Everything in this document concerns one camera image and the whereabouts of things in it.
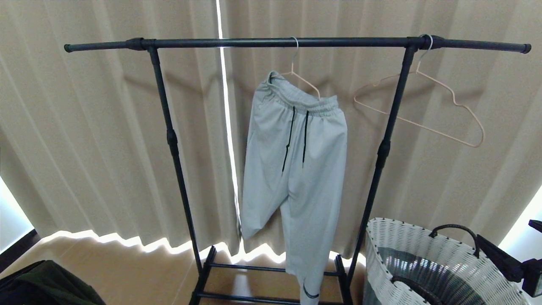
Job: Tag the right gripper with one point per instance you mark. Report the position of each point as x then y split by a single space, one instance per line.
533 277

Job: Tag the pink clothes hanger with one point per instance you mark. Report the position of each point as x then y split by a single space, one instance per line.
305 82
415 124

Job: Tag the pale grey shorts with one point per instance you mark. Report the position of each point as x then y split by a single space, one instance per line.
313 190

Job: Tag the green garment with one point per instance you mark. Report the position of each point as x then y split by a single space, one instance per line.
55 284

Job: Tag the white laundry basket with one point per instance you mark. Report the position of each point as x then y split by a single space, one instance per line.
381 254

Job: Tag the black clothes rack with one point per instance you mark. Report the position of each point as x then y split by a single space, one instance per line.
254 42

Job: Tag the beige curtain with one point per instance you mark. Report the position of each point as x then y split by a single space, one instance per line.
84 127

